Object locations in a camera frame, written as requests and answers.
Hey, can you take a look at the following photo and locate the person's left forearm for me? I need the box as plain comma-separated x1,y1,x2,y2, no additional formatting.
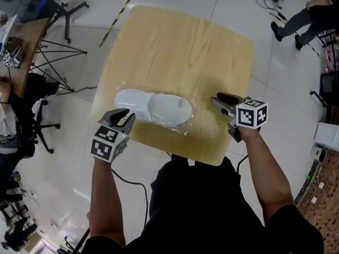
89,156,127,247

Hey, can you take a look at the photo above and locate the brown patterned mat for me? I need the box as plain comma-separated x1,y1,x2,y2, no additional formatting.
295,149,339,254

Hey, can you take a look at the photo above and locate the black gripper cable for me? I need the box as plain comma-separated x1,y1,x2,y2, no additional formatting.
236,154,249,175
111,168,149,229

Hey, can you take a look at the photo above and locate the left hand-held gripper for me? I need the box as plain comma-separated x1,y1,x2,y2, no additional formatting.
91,108,137,164

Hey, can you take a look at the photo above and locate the yellow black floor tape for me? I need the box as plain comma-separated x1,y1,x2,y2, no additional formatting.
99,0,142,48

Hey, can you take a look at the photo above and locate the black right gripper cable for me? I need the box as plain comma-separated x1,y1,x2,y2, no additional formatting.
236,154,249,175

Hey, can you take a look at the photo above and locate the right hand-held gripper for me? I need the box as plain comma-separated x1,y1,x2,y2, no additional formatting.
210,92,269,143

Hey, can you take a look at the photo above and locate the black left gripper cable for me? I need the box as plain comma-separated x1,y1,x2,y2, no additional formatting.
111,168,149,229

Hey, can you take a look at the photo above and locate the wooden desk with wire legs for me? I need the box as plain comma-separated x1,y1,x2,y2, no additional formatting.
9,16,88,98

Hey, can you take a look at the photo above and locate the person's black clothing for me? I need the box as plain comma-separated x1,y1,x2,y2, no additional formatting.
81,154,325,254

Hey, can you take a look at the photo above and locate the white slipper footwear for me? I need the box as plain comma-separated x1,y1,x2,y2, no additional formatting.
114,88,155,122
146,93,193,128

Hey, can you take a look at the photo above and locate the black office chair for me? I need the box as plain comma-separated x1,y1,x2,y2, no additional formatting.
25,0,90,44
10,72,62,155

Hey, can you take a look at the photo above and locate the spare hand-held gripper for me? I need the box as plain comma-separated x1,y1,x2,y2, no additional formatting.
0,51,14,69

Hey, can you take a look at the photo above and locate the black monitor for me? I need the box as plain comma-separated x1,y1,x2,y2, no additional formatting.
319,72,339,95

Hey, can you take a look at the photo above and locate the person's right forearm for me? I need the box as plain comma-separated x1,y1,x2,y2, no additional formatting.
239,126,296,228

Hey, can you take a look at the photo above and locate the clear plastic bag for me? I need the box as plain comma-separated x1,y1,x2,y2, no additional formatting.
113,81,199,137

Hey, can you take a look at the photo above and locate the white box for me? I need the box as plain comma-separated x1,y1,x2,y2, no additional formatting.
313,122,339,152

